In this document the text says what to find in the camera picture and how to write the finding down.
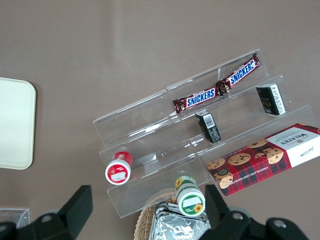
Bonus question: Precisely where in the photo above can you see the oval light wicker basket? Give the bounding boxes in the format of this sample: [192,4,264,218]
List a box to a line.
[134,188,181,240]

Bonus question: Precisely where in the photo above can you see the red lidded cup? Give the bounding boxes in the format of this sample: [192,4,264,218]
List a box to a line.
[104,151,134,186]

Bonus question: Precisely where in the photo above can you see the clear acrylic bottle rack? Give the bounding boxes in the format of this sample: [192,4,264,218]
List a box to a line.
[0,207,31,230]

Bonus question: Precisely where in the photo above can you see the clear acrylic stepped stand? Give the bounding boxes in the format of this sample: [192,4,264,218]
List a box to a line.
[92,48,315,220]

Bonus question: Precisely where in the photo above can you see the aluminium foil container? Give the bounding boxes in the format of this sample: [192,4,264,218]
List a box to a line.
[149,202,212,240]

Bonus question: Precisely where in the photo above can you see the cream plastic tray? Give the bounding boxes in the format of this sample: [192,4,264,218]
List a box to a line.
[0,77,37,171]

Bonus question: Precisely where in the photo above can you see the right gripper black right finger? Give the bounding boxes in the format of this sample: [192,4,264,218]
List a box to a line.
[202,184,253,240]

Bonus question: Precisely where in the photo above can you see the black box with white side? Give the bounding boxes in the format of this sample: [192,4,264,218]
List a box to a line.
[256,82,288,116]

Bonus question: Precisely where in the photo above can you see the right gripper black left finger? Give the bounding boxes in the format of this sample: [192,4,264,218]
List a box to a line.
[32,184,94,240]

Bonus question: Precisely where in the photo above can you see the black box with barcode label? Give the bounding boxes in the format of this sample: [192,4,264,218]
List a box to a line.
[195,111,222,144]

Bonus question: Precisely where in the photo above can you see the green lidded sunflower cup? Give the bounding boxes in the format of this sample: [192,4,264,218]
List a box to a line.
[174,175,206,216]

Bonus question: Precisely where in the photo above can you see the Walkers shortbread cookie box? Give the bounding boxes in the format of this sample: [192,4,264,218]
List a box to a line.
[206,122,320,197]

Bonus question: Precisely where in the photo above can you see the Snickers chocolate bar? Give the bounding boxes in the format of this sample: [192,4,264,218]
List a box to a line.
[172,86,221,115]
[216,52,262,95]

